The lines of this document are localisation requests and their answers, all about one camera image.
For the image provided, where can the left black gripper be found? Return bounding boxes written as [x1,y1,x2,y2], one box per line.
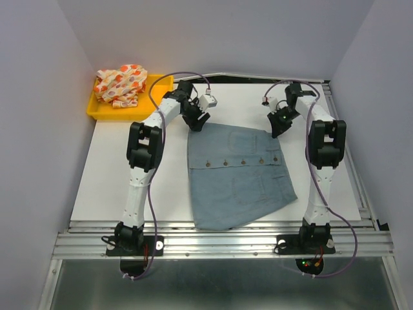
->
[180,97,209,132]

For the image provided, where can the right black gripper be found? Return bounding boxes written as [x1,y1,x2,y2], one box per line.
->
[266,107,299,138]

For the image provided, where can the light blue denim skirt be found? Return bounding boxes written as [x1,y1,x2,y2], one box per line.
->
[187,123,297,231]

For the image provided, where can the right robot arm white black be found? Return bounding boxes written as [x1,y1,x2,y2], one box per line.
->
[262,79,347,255]

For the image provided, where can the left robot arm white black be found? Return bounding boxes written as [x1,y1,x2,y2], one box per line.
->
[106,81,217,256]

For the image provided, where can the yellow plastic tray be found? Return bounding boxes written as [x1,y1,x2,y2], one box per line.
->
[86,74,174,121]

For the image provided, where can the orange floral skirt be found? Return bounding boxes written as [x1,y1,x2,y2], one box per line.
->
[94,64,148,109]

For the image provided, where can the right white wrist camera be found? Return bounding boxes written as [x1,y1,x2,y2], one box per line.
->
[261,96,279,114]

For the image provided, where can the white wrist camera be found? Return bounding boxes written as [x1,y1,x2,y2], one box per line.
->
[198,94,217,112]
[261,96,279,114]

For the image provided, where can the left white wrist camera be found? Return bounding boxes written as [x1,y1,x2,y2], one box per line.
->
[198,94,217,112]

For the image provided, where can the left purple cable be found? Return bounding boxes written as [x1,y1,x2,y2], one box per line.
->
[121,71,212,281]

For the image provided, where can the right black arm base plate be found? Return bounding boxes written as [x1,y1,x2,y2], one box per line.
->
[274,234,336,255]

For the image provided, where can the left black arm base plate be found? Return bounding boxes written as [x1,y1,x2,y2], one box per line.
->
[101,235,164,257]

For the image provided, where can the aluminium frame rails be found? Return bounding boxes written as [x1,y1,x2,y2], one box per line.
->
[38,71,407,310]

